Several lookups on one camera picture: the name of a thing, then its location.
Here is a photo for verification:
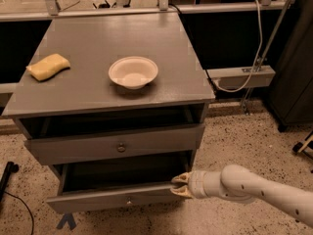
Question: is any grey drawer cabinet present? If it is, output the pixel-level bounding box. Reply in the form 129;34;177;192
2;12;216;194

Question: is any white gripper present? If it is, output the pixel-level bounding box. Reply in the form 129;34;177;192
170;170;207;199

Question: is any blue tape cross mark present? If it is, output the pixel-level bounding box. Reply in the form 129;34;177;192
57;213;76;230

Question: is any grey power strip box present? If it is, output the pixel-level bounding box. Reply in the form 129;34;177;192
207;66;275;90

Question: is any yellow sponge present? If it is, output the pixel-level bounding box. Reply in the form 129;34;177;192
26;54;70;81

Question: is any black floor cable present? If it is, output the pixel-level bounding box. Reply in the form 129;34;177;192
3;191;35;235

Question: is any black stand foot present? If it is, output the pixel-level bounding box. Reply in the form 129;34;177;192
0;162;19;202

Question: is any grey top drawer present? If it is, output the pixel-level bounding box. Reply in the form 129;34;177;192
25;124;204;165

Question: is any white cable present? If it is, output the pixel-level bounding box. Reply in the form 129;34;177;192
211;0;264;94

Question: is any white paper bowl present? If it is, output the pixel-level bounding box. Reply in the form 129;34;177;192
109;56;158;90

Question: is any grey drawer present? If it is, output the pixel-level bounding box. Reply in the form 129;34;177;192
25;124;204;165
47;162;189;213

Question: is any black caster wheel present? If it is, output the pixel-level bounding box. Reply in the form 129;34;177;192
292;131;313;160

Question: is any metal railing frame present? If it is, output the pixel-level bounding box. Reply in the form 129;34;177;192
0;0;296;23

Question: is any dark cabinet at right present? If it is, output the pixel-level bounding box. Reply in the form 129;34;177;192
265;0;313;132

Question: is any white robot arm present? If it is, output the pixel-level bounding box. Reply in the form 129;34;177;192
170;164;313;227

